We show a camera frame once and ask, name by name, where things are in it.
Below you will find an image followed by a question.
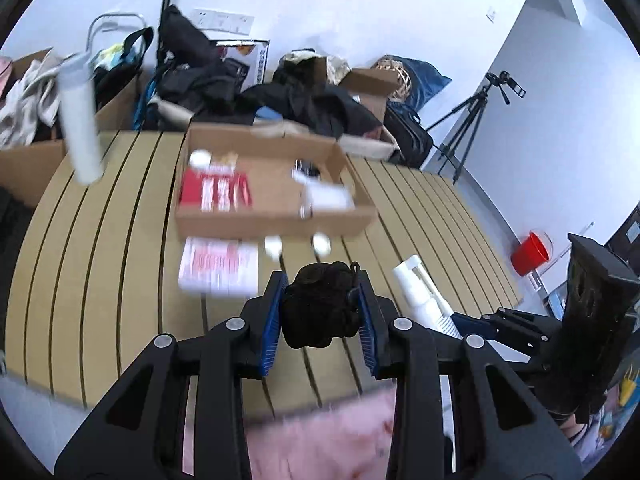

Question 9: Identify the wall socket strip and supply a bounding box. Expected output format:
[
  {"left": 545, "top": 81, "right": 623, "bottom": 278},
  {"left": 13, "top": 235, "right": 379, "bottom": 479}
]
[{"left": 192, "top": 7, "right": 255, "bottom": 35}]

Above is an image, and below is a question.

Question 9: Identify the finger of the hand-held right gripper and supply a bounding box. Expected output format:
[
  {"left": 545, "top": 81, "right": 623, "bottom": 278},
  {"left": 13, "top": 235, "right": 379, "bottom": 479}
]
[
  {"left": 481, "top": 309, "right": 565, "bottom": 368},
  {"left": 451, "top": 311, "right": 501, "bottom": 345}
]

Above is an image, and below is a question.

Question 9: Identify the white thermos bottle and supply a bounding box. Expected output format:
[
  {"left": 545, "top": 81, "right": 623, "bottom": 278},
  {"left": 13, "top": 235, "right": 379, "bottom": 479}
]
[{"left": 56, "top": 52, "right": 105, "bottom": 185}]

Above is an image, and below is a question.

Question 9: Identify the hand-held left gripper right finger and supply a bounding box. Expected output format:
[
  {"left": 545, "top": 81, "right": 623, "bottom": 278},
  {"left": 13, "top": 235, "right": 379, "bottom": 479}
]
[{"left": 351, "top": 280, "right": 587, "bottom": 480}]

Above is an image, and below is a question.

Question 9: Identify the blue bag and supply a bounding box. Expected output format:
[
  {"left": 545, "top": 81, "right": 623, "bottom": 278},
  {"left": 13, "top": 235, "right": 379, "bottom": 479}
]
[{"left": 387, "top": 57, "right": 452, "bottom": 111}]

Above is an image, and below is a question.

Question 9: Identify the black jacket pile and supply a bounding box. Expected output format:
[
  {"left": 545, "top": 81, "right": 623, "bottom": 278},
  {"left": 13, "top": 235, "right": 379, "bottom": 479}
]
[{"left": 240, "top": 62, "right": 385, "bottom": 138}]

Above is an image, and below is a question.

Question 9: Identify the black suitcase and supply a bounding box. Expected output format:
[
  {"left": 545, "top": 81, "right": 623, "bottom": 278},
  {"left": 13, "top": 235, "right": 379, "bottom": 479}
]
[{"left": 382, "top": 101, "right": 435, "bottom": 170}]

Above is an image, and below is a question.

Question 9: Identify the pink and white packet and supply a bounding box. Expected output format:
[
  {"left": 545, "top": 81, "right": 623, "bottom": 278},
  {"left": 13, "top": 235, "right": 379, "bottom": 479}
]
[{"left": 178, "top": 236, "right": 260, "bottom": 297}]

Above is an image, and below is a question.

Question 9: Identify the open brown cardboard box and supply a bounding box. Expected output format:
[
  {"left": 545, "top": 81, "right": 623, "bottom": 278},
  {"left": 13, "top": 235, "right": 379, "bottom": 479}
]
[{"left": 340, "top": 66, "right": 401, "bottom": 123}]

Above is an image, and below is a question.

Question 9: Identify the shallow cardboard box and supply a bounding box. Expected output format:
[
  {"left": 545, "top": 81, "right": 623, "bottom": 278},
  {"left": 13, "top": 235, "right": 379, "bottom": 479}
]
[{"left": 174, "top": 122, "right": 380, "bottom": 242}]

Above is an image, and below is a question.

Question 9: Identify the red bucket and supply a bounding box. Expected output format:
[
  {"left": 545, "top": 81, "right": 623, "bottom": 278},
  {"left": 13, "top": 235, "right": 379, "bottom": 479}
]
[{"left": 510, "top": 231, "right": 555, "bottom": 277}]

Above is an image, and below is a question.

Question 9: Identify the green and black tote bag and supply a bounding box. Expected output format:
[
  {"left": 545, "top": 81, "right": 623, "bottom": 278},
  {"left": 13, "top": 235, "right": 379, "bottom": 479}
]
[{"left": 92, "top": 27, "right": 156, "bottom": 106}]

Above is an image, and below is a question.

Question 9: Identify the pink jacket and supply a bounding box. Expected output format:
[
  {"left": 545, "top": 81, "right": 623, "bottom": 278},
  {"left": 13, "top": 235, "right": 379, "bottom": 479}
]
[{"left": 181, "top": 387, "right": 456, "bottom": 480}]

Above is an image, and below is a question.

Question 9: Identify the black fluffy hair tie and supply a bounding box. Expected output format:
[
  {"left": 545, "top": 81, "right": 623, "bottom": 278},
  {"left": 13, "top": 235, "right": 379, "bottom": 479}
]
[{"left": 280, "top": 261, "right": 362, "bottom": 349}]

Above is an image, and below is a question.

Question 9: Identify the white spray bottle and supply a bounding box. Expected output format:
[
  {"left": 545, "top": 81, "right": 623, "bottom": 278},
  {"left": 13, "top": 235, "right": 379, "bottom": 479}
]
[{"left": 392, "top": 255, "right": 464, "bottom": 342}]

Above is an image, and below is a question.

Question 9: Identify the white metal chair frame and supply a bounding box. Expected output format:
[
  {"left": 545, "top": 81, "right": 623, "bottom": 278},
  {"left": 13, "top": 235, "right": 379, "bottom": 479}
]
[{"left": 86, "top": 11, "right": 147, "bottom": 68}]

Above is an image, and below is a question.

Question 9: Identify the wicker ball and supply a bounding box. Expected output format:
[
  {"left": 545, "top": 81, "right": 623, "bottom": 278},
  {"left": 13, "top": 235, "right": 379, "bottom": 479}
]
[{"left": 376, "top": 58, "right": 416, "bottom": 106}]

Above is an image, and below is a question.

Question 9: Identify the black wagon handle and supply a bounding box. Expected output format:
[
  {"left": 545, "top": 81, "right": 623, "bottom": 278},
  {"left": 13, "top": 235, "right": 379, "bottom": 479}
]
[{"left": 157, "top": 0, "right": 182, "bottom": 68}]

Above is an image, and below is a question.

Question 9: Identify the black tripod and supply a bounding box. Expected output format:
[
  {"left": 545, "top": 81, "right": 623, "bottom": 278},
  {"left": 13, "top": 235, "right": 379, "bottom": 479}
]
[{"left": 424, "top": 85, "right": 507, "bottom": 185}]

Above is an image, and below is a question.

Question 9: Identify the red printed carton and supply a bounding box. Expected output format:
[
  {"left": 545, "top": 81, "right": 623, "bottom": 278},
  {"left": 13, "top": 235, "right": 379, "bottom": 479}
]
[{"left": 178, "top": 167, "right": 254, "bottom": 212}]

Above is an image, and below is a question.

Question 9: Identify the translucent white plastic box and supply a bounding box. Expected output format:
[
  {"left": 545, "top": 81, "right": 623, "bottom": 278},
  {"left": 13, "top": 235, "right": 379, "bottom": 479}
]
[{"left": 300, "top": 182, "right": 353, "bottom": 213}]

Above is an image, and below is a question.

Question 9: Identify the large cardboard floor box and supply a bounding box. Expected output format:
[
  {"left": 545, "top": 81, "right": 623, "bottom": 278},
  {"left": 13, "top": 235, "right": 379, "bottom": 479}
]
[{"left": 0, "top": 47, "right": 151, "bottom": 211}]

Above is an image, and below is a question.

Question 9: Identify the beige clothes pile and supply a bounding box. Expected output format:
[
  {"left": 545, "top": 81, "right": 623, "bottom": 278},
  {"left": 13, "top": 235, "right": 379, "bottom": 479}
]
[{"left": 0, "top": 52, "right": 68, "bottom": 150}]

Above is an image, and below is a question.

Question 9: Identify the printed appliance box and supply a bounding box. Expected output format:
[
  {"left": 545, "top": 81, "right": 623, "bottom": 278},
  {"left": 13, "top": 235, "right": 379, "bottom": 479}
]
[{"left": 210, "top": 38, "right": 272, "bottom": 86}]

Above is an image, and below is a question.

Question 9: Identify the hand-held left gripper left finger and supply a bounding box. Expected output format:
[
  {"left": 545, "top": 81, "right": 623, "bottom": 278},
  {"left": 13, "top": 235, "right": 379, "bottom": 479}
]
[{"left": 54, "top": 270, "right": 289, "bottom": 480}]

